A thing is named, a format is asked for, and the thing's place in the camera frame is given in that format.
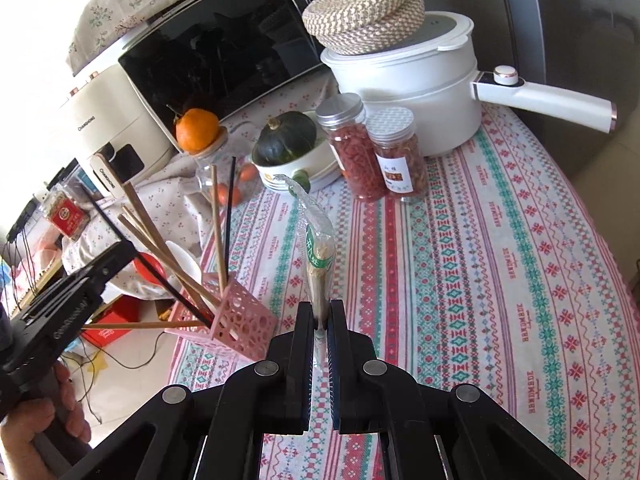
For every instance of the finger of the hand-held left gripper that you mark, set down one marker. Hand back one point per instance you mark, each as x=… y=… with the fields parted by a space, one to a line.
x=107 y=265

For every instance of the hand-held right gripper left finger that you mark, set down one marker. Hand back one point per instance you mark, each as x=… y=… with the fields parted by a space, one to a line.
x=295 y=385

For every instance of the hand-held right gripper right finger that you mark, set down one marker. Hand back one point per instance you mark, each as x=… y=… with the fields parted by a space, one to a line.
x=345 y=385

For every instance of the red plastic spoon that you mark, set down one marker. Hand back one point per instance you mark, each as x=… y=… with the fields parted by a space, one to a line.
x=150 y=270

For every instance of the light wooden chopstick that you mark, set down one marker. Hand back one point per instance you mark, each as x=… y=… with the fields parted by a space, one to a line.
x=145 y=232
x=150 y=225
x=150 y=252
x=140 y=326
x=217 y=230

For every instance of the white plastic spoon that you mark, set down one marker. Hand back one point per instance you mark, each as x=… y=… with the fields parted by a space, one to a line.
x=185 y=265

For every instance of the black chopstick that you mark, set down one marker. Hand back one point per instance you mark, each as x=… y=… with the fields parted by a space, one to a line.
x=230 y=215
x=180 y=293

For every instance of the pink perforated utensil basket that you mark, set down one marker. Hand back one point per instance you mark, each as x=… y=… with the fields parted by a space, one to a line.
x=240 y=320

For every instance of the plastic-wrapped disposable chopsticks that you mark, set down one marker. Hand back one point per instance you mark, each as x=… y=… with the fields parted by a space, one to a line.
x=317 y=260

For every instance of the person's left hand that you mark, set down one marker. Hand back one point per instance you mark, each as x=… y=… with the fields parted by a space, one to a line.
x=20 y=450

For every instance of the red box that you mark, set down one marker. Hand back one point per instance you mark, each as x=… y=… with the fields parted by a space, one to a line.
x=120 y=311

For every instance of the red patterned packet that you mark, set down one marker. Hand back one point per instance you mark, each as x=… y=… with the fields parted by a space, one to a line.
x=67 y=215

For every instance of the clear glass jar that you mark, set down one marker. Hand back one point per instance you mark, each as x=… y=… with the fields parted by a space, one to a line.
x=205 y=180

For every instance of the small tangerine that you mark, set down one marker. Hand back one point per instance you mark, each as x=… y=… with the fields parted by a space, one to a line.
x=246 y=172
x=234 y=196

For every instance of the white air fryer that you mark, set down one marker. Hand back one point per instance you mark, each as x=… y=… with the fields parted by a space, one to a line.
x=110 y=115

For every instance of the large orange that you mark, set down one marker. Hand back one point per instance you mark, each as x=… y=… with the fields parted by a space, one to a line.
x=197 y=132

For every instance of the patterned striped tablecloth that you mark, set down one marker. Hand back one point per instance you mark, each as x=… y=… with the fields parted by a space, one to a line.
x=475 y=260

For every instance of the dark green squash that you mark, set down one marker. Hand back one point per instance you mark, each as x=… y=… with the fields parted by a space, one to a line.
x=282 y=140

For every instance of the clear jar of red berries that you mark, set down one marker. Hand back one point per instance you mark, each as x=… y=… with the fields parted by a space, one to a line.
x=355 y=160

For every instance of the black microwave oven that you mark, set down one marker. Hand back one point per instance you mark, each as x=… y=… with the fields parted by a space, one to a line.
x=215 y=60

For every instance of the clear jar of dried fruit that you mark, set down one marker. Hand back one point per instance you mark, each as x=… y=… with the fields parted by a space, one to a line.
x=400 y=160

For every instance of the floral microwave cover cloth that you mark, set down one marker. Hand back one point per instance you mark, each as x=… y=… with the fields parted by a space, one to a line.
x=125 y=10

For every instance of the white electric pot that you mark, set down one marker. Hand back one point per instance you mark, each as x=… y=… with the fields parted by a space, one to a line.
x=425 y=85

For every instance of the woven lidded basket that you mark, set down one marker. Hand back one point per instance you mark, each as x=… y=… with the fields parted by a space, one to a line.
x=365 y=15

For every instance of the grey refrigerator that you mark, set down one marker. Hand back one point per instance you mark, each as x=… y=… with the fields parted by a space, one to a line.
x=575 y=35

